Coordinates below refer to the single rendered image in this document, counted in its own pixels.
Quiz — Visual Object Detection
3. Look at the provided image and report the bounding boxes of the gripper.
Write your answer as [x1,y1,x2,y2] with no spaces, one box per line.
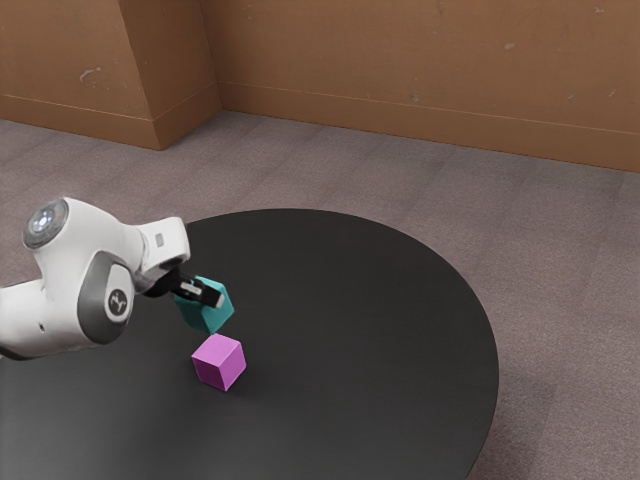
[132,266,225,309]

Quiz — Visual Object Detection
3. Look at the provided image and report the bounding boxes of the teal block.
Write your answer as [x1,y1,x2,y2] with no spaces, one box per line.
[172,273,236,335]

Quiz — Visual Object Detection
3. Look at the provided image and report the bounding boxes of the pink block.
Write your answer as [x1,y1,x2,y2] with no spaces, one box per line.
[191,334,247,393]

